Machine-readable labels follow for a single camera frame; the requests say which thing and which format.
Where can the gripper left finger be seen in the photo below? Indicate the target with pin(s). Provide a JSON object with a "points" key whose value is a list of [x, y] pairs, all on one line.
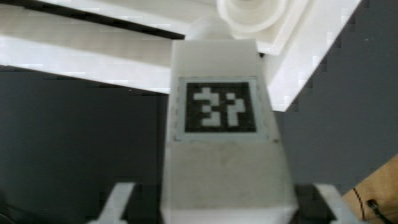
{"points": [[110, 215]]}

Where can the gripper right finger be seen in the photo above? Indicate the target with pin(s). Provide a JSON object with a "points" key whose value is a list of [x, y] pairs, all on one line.
{"points": [[343, 214]]}

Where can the white table leg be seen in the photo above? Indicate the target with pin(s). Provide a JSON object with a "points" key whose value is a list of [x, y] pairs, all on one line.
{"points": [[225, 184]]}

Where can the white square table top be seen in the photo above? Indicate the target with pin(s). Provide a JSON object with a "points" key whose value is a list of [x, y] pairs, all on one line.
{"points": [[261, 19]]}

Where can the white front fence wall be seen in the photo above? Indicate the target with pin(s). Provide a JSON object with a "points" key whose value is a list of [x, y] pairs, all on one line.
{"points": [[74, 48]]}

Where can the white fence wall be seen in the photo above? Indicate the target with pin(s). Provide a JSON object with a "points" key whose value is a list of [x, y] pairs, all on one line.
{"points": [[74, 48], [289, 67]]}

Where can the white right fence wall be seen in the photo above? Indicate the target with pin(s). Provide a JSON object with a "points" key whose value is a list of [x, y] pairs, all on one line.
{"points": [[289, 67]]}

